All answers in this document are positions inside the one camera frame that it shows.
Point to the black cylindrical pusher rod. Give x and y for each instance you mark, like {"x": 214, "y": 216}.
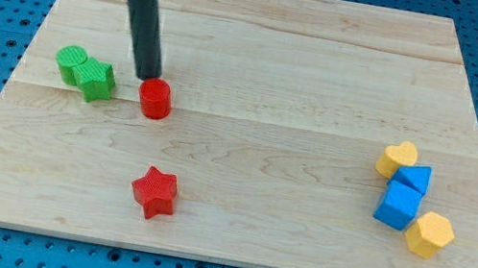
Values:
{"x": 145, "y": 38}

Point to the red cylinder block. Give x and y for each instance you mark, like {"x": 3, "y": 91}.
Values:
{"x": 155, "y": 98}

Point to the green star block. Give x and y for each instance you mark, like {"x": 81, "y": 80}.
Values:
{"x": 95, "y": 79}

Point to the red star block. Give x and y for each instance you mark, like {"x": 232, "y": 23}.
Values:
{"x": 155, "y": 192}

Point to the green cylinder block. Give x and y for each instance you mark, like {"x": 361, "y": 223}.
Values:
{"x": 67, "y": 58}

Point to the wooden board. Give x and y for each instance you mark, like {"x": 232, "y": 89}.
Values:
{"x": 280, "y": 110}

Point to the yellow heart block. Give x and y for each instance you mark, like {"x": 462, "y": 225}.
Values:
{"x": 396, "y": 156}

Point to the blue triangle block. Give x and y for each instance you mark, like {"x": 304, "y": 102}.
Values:
{"x": 415, "y": 177}

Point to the blue cube block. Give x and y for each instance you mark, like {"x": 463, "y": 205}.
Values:
{"x": 398, "y": 206}

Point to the yellow hexagon block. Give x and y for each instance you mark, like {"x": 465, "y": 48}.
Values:
{"x": 429, "y": 234}

